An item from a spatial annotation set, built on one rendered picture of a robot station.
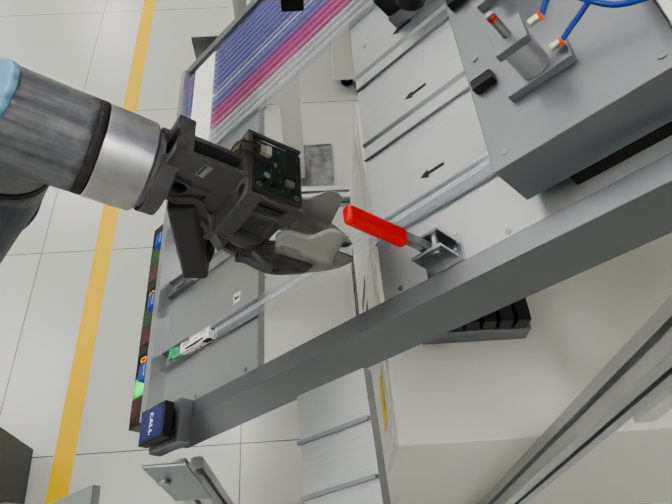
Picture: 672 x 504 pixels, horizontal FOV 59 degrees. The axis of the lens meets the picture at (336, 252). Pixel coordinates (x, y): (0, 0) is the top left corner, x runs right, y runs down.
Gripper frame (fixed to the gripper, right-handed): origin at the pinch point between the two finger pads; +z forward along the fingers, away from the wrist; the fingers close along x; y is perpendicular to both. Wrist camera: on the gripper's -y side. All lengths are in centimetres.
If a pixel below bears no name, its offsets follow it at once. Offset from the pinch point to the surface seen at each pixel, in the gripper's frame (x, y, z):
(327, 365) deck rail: -10.0, -4.8, 1.6
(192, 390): -5.8, -25.8, -3.3
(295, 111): 94, -57, 34
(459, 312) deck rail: -10.0, 9.3, 5.4
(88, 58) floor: 162, -126, -13
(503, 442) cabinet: -9.9, -15.4, 39.1
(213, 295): 5.9, -22.5, -2.8
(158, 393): -4.1, -32.3, -5.1
